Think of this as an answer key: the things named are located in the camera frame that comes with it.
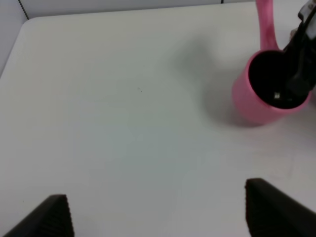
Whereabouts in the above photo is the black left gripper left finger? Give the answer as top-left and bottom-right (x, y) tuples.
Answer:
(5, 194), (75, 237)

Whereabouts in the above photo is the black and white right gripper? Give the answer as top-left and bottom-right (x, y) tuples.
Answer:
(284, 0), (316, 97)

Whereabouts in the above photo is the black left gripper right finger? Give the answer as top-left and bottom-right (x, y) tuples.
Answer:
(245, 178), (316, 237)

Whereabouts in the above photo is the pink cup with long handle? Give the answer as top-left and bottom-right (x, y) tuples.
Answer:
(232, 0), (312, 125)

